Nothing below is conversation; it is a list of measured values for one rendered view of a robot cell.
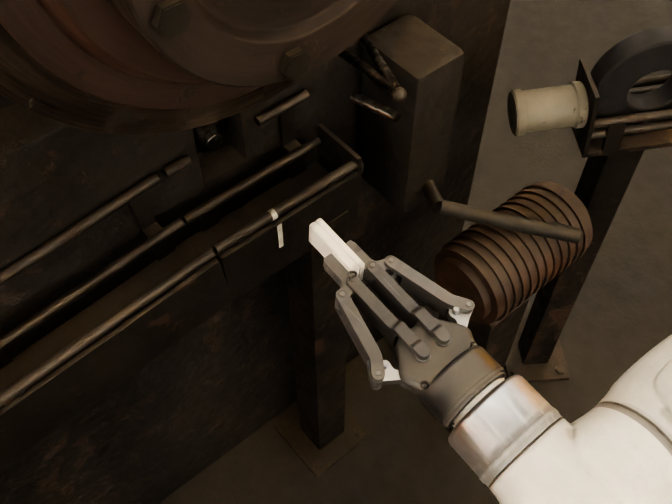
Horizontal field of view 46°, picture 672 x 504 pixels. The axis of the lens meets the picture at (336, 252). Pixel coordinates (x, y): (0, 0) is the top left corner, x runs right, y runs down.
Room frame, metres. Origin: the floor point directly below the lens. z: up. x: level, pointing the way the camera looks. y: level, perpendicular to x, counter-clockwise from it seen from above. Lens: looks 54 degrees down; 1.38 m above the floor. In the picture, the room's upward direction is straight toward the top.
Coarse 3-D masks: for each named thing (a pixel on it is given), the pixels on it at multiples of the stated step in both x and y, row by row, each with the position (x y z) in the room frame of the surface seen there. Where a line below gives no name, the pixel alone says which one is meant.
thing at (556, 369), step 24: (600, 168) 0.74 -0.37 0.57; (624, 168) 0.73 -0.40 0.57; (576, 192) 0.77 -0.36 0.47; (600, 192) 0.73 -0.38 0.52; (624, 192) 0.73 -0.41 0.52; (600, 216) 0.73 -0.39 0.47; (600, 240) 0.73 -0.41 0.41; (576, 264) 0.73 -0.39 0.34; (552, 288) 0.74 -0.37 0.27; (576, 288) 0.73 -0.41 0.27; (552, 312) 0.73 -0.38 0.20; (528, 336) 0.75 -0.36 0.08; (552, 336) 0.73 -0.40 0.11; (528, 360) 0.73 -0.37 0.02; (552, 360) 0.74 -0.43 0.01
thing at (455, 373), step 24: (456, 336) 0.37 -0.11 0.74; (408, 360) 0.34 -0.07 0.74; (432, 360) 0.34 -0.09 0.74; (456, 360) 0.33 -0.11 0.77; (480, 360) 0.33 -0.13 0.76; (408, 384) 0.32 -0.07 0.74; (432, 384) 0.31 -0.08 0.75; (456, 384) 0.31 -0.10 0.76; (480, 384) 0.31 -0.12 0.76; (432, 408) 0.30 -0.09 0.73; (456, 408) 0.29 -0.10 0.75
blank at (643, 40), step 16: (640, 32) 0.77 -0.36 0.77; (656, 32) 0.76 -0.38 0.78; (624, 48) 0.75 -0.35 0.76; (640, 48) 0.74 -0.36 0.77; (656, 48) 0.74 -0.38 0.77; (608, 64) 0.75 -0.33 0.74; (624, 64) 0.74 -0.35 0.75; (640, 64) 0.74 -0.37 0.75; (656, 64) 0.74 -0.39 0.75; (608, 80) 0.74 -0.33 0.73; (624, 80) 0.74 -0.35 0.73; (608, 96) 0.74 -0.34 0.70; (624, 96) 0.74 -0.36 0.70; (640, 96) 0.77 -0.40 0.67; (656, 96) 0.76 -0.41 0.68; (608, 112) 0.74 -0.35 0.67; (624, 112) 0.74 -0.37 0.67; (640, 112) 0.74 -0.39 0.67
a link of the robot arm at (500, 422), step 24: (504, 384) 0.31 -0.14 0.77; (528, 384) 0.31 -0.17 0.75; (480, 408) 0.29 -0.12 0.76; (504, 408) 0.28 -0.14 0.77; (528, 408) 0.28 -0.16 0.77; (552, 408) 0.29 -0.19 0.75; (456, 432) 0.27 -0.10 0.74; (480, 432) 0.27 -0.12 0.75; (504, 432) 0.26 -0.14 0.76; (528, 432) 0.26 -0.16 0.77; (480, 456) 0.25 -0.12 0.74; (504, 456) 0.25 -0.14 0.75
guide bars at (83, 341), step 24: (312, 192) 0.57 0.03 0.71; (264, 216) 0.53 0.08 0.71; (240, 240) 0.50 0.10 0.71; (192, 264) 0.47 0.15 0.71; (168, 288) 0.45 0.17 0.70; (120, 312) 0.42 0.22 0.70; (96, 336) 0.39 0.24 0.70; (48, 360) 0.37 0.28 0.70; (24, 384) 0.34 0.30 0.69; (0, 408) 0.33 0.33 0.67
